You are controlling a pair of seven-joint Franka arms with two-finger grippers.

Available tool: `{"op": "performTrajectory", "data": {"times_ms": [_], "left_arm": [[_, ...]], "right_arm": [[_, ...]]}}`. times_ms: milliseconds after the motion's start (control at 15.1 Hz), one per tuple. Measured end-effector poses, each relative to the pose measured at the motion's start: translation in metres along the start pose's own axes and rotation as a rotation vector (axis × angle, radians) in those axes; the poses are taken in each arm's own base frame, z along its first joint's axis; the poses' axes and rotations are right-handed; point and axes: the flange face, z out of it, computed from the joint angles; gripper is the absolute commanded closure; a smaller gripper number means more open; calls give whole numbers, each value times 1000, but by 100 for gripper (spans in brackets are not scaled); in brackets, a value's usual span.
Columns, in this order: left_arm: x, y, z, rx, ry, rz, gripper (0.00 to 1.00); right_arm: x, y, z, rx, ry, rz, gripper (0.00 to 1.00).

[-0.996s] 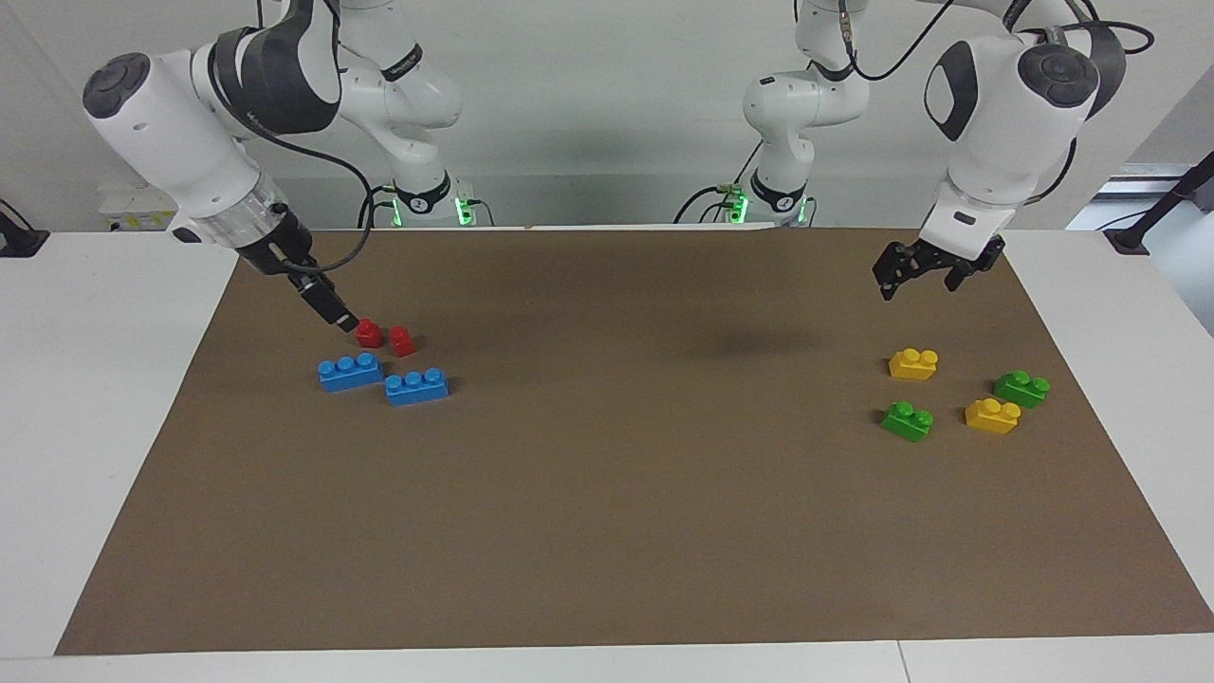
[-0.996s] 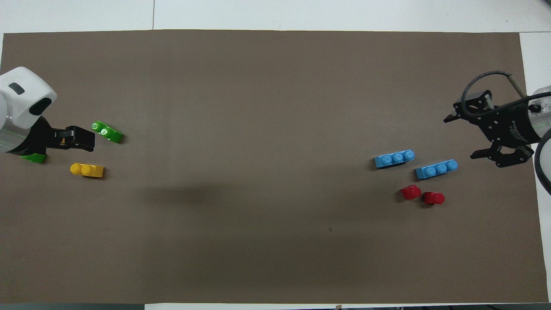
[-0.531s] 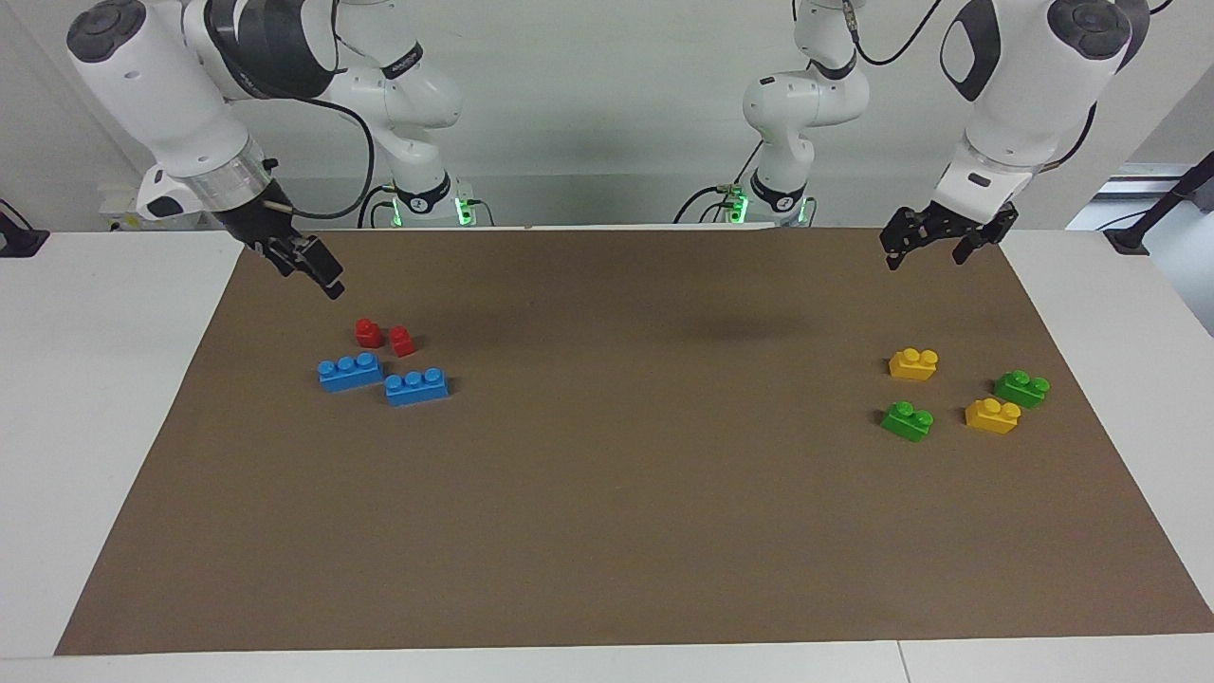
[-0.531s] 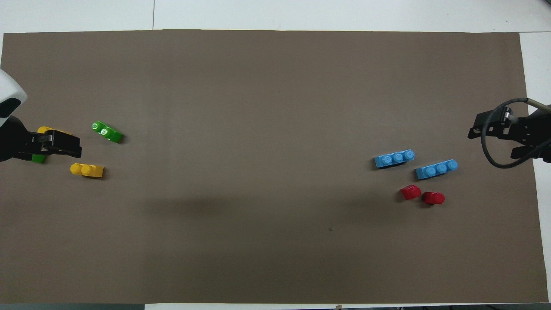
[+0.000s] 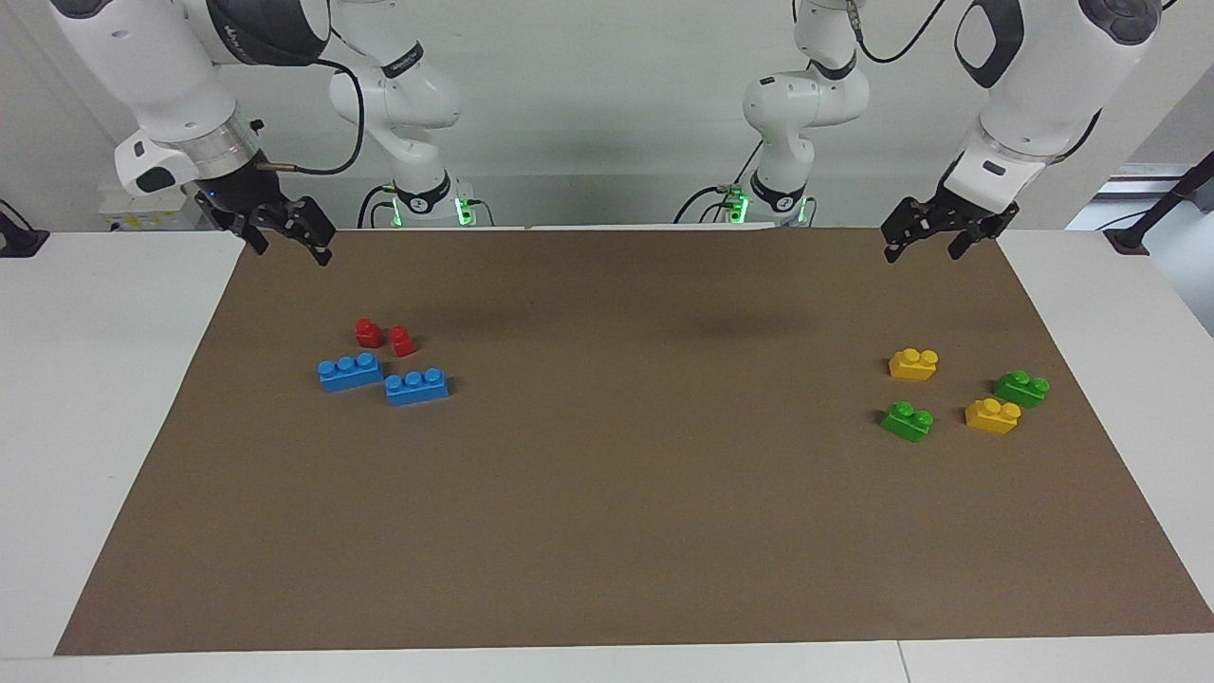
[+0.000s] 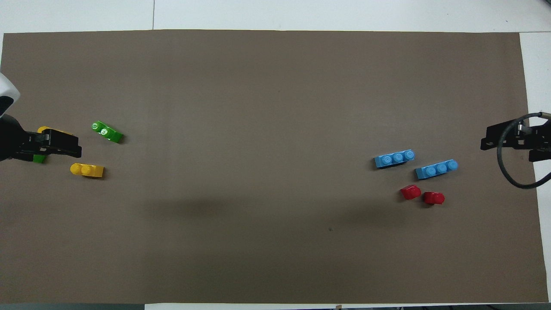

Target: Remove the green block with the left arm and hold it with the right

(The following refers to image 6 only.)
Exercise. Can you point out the blue three-stud block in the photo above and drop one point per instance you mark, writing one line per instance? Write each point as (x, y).
(394, 158)
(437, 168)

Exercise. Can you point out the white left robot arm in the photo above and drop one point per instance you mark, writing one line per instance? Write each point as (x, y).
(7, 92)

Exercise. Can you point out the yellow two-stud block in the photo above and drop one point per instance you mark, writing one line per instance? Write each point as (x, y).
(87, 170)
(47, 129)

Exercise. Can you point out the red one-stud block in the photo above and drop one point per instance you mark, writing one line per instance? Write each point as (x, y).
(434, 197)
(410, 192)

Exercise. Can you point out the brown paper mat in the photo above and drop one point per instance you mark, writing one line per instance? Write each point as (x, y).
(275, 172)

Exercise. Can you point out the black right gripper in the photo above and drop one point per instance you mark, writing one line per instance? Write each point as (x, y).
(538, 140)

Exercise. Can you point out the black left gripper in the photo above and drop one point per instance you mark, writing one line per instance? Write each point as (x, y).
(17, 140)

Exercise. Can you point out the green two-stud block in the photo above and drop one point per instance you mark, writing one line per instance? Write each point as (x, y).
(107, 131)
(39, 159)

